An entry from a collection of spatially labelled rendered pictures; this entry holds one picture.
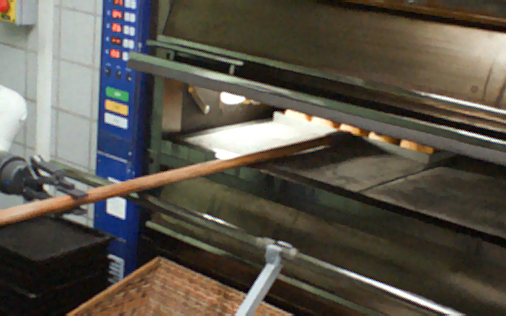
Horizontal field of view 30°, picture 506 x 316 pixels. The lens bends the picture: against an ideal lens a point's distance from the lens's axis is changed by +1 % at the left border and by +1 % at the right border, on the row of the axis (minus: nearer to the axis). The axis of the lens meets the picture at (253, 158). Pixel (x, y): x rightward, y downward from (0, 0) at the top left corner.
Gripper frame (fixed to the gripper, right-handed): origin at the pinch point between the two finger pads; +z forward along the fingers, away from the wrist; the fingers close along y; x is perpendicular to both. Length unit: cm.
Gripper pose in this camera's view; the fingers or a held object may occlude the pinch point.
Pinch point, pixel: (72, 200)
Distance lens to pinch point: 201.3
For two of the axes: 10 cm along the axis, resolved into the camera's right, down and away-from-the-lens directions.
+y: -0.9, 9.6, 2.7
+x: -6.5, 1.5, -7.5
